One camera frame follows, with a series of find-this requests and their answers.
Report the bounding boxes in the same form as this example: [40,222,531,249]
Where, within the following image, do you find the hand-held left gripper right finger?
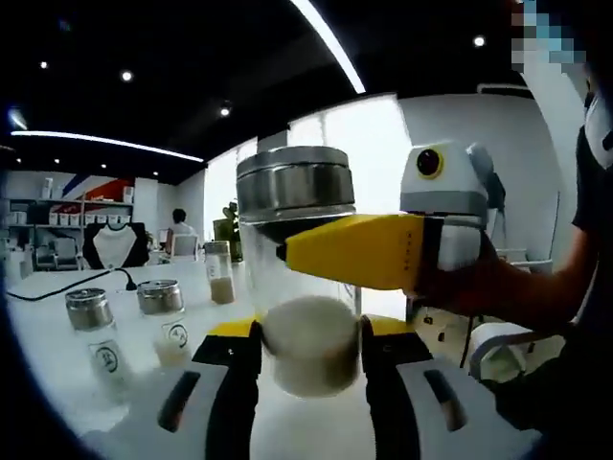
[359,314,545,460]

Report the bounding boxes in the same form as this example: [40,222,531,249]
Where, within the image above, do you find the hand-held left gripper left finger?
[80,319,263,460]

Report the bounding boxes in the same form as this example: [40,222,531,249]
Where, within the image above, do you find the seasoning bottle with beige grains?
[137,279,193,370]

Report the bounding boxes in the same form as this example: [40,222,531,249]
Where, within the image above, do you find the tall seasoning bottle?
[235,146,365,400]

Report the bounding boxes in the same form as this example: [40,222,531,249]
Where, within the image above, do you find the seasoning bottle with brown pellets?
[204,241,237,306]

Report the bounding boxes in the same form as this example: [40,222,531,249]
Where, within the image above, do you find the seasoning bottle with white powder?
[64,287,139,404]

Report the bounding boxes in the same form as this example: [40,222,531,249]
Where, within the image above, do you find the person's right hand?
[406,234,513,317]

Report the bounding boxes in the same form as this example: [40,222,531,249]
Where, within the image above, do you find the white office chair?
[468,321,564,380]

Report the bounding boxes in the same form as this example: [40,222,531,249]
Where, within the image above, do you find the person's black shirt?
[572,122,613,336]

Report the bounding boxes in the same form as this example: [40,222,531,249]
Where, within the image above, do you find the white chest device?
[583,93,613,170]

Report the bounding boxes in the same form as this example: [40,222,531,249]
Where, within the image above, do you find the white shirt with dark collar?
[91,223,140,268]

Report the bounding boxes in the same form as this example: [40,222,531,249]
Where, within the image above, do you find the curved ceiling light strip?
[289,0,368,95]

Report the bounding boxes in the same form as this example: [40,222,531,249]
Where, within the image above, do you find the storage shelf with white bins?
[4,197,135,232]

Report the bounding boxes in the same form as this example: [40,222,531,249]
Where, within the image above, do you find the straight ceiling light strip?
[10,129,205,163]

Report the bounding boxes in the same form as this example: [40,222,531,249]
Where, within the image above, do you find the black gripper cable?
[460,313,476,370]

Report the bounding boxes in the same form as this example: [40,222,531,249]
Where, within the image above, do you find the black power cable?
[7,266,139,303]

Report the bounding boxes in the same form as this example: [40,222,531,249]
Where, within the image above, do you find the necklace display bust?
[81,220,150,269]

